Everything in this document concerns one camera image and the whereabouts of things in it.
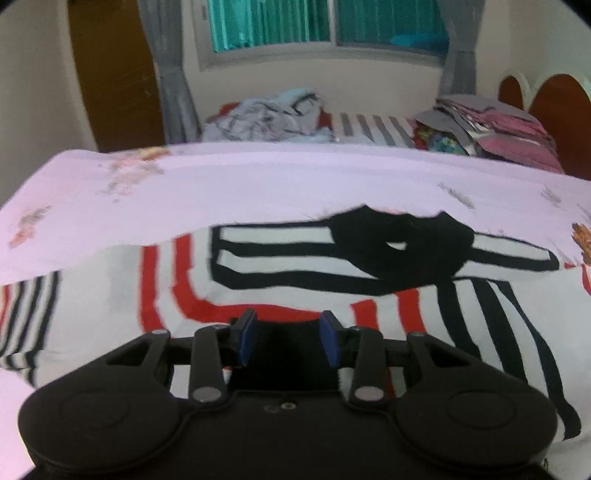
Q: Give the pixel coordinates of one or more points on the colourful printed cloth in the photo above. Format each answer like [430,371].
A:
[438,141]

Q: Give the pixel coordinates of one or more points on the floral pink bedsheet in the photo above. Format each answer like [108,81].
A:
[277,180]

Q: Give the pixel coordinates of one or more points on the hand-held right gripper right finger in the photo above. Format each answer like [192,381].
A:
[330,342]

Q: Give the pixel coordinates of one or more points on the pile of light blue clothes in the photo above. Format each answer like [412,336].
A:
[268,117]

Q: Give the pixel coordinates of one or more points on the stack of folded pink blankets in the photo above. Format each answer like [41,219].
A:
[508,134]

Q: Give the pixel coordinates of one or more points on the window with green glass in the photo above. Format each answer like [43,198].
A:
[323,23]

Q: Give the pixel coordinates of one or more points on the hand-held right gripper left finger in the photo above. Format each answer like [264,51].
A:
[247,342]

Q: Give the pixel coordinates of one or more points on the grey curtain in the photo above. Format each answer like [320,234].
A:
[173,69]
[461,50]

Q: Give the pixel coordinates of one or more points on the red black striped white shirt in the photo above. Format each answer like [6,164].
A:
[286,258]

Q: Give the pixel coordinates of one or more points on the grey white striped pillow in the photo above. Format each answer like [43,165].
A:
[374,129]

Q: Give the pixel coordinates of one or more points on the brown wooden door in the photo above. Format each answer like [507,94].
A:
[115,74]

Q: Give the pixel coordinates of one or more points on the brown wooden headboard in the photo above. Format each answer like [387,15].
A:
[563,101]

